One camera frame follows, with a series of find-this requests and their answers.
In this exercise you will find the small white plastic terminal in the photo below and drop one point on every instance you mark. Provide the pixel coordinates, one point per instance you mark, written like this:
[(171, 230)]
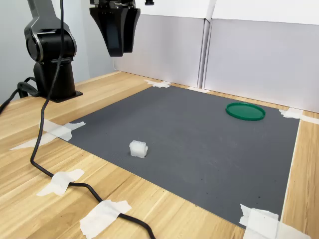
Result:
[(138, 150)]

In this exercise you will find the round green lid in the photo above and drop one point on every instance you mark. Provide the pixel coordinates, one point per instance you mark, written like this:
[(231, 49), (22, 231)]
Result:
[(245, 112)]

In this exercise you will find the white partition box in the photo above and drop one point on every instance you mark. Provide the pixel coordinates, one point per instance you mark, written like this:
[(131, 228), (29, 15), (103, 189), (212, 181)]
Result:
[(162, 49), (261, 62)]

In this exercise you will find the white tape piece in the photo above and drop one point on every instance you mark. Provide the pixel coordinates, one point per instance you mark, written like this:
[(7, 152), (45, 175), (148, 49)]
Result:
[(292, 114), (264, 224), (102, 217), (159, 84), (57, 130), (61, 181)]

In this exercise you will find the dark grey mat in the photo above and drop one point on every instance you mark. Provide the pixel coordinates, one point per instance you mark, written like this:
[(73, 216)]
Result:
[(187, 149)]

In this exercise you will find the small wrist camera box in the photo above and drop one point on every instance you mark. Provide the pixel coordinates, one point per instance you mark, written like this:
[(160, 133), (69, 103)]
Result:
[(150, 2)]

